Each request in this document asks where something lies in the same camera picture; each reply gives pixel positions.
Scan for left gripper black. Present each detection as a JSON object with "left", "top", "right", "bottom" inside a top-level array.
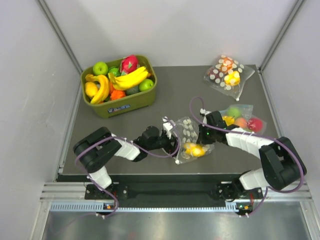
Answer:
[{"left": 147, "top": 130, "right": 186, "bottom": 157}]

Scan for zip bag with bananas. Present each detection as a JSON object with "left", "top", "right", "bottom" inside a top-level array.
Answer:
[{"left": 174, "top": 116, "right": 215, "bottom": 165}]

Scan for yellow banana bunch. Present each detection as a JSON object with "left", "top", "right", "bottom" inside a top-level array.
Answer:
[
  {"left": 85, "top": 74, "right": 110, "bottom": 105},
  {"left": 108, "top": 66, "right": 149, "bottom": 91}
]

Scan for green apple toy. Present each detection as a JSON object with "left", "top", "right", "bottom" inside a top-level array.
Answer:
[
  {"left": 138, "top": 78, "right": 154, "bottom": 92},
  {"left": 92, "top": 61, "right": 109, "bottom": 76}
]

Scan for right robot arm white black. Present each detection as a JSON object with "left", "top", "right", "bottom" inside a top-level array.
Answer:
[{"left": 197, "top": 108, "right": 307, "bottom": 198}]

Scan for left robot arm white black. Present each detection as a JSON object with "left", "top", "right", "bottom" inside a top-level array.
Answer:
[{"left": 73, "top": 126, "right": 179, "bottom": 199}]

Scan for yellow mango toy in bag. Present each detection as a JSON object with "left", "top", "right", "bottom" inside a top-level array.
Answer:
[{"left": 183, "top": 142, "right": 210, "bottom": 157}]

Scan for blue zip bag colourful balls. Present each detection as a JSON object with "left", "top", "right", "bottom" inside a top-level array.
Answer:
[{"left": 219, "top": 104, "right": 267, "bottom": 135}]

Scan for polka dot zip bag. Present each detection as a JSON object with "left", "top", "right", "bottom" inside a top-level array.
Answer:
[{"left": 203, "top": 54, "right": 255, "bottom": 102}]

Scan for olive green plastic bin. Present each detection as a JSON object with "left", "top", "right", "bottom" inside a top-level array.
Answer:
[{"left": 80, "top": 55, "right": 158, "bottom": 119}]

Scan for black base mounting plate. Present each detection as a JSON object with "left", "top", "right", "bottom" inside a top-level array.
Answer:
[{"left": 57, "top": 173, "right": 265, "bottom": 208}]

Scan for grey green melon toy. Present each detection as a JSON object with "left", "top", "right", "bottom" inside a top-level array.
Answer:
[{"left": 125, "top": 85, "right": 140, "bottom": 96}]

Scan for orange pumpkin toy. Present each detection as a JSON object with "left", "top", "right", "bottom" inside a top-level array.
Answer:
[{"left": 110, "top": 90, "right": 126, "bottom": 101}]

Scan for yellow banana bunch in bin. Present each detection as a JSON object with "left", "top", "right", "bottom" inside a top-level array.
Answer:
[{"left": 85, "top": 74, "right": 110, "bottom": 105}]

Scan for pink dragon fruit toy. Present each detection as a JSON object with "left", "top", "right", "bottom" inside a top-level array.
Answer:
[{"left": 119, "top": 54, "right": 139, "bottom": 76}]

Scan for green round fruit toy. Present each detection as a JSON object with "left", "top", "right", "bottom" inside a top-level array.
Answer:
[{"left": 108, "top": 66, "right": 121, "bottom": 77}]

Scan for yellow lemon toy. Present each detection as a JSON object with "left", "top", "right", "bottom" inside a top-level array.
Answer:
[{"left": 85, "top": 81, "right": 99, "bottom": 99}]

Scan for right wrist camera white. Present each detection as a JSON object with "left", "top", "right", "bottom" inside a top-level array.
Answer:
[{"left": 199, "top": 108, "right": 211, "bottom": 124}]

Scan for slotted grey cable duct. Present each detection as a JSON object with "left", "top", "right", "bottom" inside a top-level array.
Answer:
[{"left": 49, "top": 202, "right": 253, "bottom": 213}]

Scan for right aluminium frame post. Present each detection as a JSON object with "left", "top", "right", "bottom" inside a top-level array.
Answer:
[{"left": 258, "top": 0, "right": 306, "bottom": 74}]

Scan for aluminium frame post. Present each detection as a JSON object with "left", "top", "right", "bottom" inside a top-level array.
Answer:
[
  {"left": 35, "top": 0, "right": 83, "bottom": 74},
  {"left": 258, "top": 0, "right": 306, "bottom": 74}
]

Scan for left aluminium frame post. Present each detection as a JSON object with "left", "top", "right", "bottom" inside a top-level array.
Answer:
[{"left": 35, "top": 0, "right": 83, "bottom": 74}]

